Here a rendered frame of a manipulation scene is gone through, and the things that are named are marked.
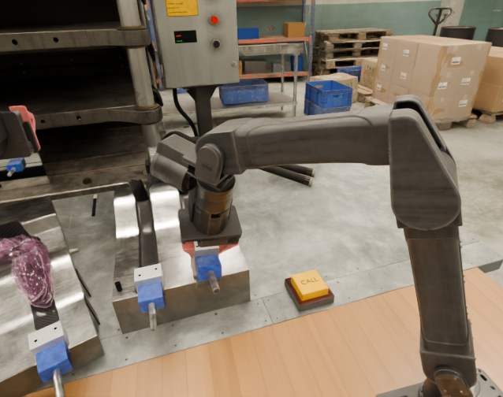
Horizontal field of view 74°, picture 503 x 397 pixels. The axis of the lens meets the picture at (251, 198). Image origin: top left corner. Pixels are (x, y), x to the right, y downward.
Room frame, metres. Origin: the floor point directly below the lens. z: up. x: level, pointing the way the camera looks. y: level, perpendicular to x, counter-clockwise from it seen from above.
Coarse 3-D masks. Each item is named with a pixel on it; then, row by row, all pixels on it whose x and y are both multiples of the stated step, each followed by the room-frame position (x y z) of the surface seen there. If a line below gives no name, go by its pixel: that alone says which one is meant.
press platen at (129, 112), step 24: (0, 96) 1.44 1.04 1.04; (24, 96) 1.42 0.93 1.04; (48, 96) 1.41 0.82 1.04; (72, 96) 1.39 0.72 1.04; (96, 96) 1.38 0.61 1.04; (120, 96) 1.37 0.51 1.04; (48, 120) 1.14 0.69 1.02; (72, 120) 1.16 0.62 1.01; (96, 120) 1.18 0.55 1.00; (120, 120) 1.18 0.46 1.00; (144, 120) 1.15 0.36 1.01
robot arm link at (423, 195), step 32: (416, 96) 0.37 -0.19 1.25; (224, 128) 0.42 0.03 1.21; (256, 128) 0.39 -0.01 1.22; (288, 128) 0.37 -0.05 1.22; (320, 128) 0.35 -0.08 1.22; (352, 128) 0.34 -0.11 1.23; (384, 128) 0.32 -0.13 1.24; (416, 128) 0.29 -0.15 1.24; (256, 160) 0.38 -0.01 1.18; (288, 160) 0.37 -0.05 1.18; (320, 160) 0.35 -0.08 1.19; (352, 160) 0.34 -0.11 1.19; (384, 160) 0.32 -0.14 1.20; (416, 160) 0.29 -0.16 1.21; (416, 192) 0.29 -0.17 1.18; (448, 192) 0.28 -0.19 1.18; (416, 224) 0.28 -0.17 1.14
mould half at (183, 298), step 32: (128, 192) 0.75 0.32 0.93; (160, 192) 0.75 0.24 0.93; (128, 224) 0.66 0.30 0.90; (160, 224) 0.67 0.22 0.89; (128, 256) 0.56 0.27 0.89; (160, 256) 0.55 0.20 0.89; (224, 256) 0.54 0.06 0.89; (128, 288) 0.46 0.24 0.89; (192, 288) 0.47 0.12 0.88; (224, 288) 0.48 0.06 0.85; (128, 320) 0.43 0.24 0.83; (160, 320) 0.45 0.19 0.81
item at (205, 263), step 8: (200, 248) 0.49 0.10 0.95; (208, 248) 0.49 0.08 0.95; (216, 248) 0.49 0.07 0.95; (200, 256) 0.48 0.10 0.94; (208, 256) 0.48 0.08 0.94; (216, 256) 0.48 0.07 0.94; (192, 264) 0.48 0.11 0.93; (200, 264) 0.45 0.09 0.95; (208, 264) 0.45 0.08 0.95; (216, 264) 0.46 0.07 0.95; (192, 272) 0.48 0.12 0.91; (200, 272) 0.44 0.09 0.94; (208, 272) 0.44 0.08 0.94; (216, 272) 0.45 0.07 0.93; (216, 280) 0.42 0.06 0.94; (216, 288) 0.39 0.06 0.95
